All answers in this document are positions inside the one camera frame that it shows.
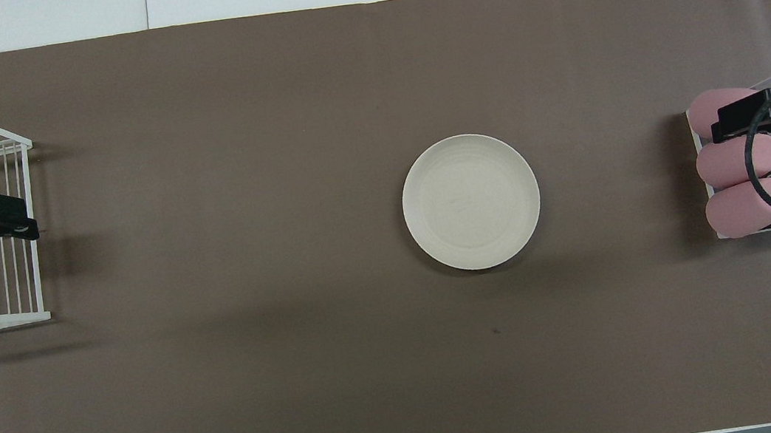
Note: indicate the cream round plate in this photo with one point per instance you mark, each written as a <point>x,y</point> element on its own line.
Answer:
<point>471,201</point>

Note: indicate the brown paper table mat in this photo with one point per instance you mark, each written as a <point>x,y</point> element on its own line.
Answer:
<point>277,186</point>

